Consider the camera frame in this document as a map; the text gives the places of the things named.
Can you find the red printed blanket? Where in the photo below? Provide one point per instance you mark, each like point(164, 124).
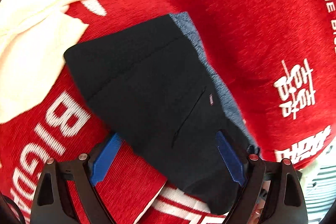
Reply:
point(249, 43)

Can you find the teal striped cloth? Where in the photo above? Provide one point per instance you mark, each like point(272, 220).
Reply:
point(319, 187)

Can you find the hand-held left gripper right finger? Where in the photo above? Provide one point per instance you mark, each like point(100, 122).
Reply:
point(231, 158)

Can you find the cream cloth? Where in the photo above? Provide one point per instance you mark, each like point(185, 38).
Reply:
point(31, 43)

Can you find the black pants with floral stripes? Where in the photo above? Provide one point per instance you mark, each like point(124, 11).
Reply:
point(147, 87)

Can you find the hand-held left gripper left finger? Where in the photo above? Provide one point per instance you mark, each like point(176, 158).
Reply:
point(106, 161)

